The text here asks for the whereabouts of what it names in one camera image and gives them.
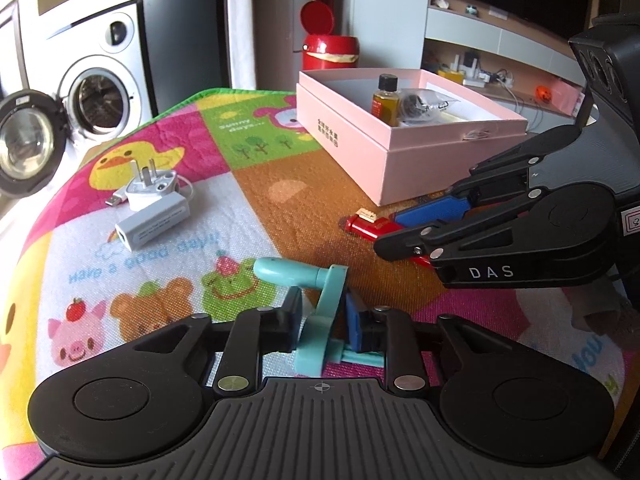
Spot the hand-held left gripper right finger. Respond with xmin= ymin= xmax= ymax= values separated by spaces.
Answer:
xmin=345 ymin=294 xmax=511 ymax=394

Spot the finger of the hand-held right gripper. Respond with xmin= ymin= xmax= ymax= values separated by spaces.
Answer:
xmin=374 ymin=190 xmax=552 ymax=263
xmin=395 ymin=126 xmax=586 ymax=229

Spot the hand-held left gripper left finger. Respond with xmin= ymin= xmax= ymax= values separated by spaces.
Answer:
xmin=127 ymin=289 xmax=304 ymax=396

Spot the teal hand crank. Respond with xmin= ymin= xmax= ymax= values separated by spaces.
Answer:
xmin=254 ymin=256 xmax=386 ymax=377

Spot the pink cardboard box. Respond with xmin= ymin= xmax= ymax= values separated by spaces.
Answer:
xmin=296 ymin=67 xmax=530 ymax=207

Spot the clear plastic bag black part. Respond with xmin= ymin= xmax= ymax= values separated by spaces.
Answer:
xmin=400 ymin=87 xmax=451 ymax=126

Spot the amber liquid bottle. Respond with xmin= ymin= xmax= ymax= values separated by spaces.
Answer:
xmin=371 ymin=74 xmax=401 ymax=127

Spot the colourful cartoon play mat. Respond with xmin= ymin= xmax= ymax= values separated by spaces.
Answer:
xmin=0 ymin=87 xmax=640 ymax=466

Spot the white plug charger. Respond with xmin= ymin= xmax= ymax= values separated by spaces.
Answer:
xmin=125 ymin=160 xmax=181 ymax=213

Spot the white shelf unit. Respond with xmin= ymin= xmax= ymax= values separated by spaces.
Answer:
xmin=425 ymin=0 xmax=596 ymax=121

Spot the red trash bin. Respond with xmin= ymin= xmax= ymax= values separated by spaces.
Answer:
xmin=300 ymin=1 xmax=361 ymax=72

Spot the front-load washing machine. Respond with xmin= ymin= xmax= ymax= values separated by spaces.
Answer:
xmin=0 ymin=50 xmax=151 ymax=198

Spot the white cable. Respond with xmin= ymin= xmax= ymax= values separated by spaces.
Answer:
xmin=495 ymin=72 xmax=542 ymax=127

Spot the white adapter with cable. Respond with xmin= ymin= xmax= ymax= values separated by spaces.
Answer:
xmin=106 ymin=175 xmax=197 ymax=252

